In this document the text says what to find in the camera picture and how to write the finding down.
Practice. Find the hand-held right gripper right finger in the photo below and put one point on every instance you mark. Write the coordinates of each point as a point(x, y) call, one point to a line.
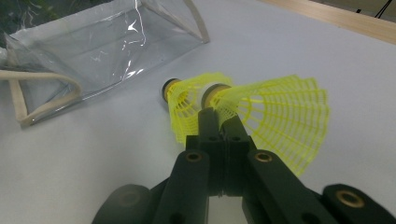
point(235, 146)

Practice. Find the yellow shuttlecock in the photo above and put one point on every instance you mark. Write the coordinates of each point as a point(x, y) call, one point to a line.
point(280, 118)
point(182, 109)

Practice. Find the clear plastic bag beige trim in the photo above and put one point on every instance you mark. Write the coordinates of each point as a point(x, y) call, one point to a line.
point(93, 56)

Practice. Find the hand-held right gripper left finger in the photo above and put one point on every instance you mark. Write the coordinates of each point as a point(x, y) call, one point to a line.
point(214, 168)

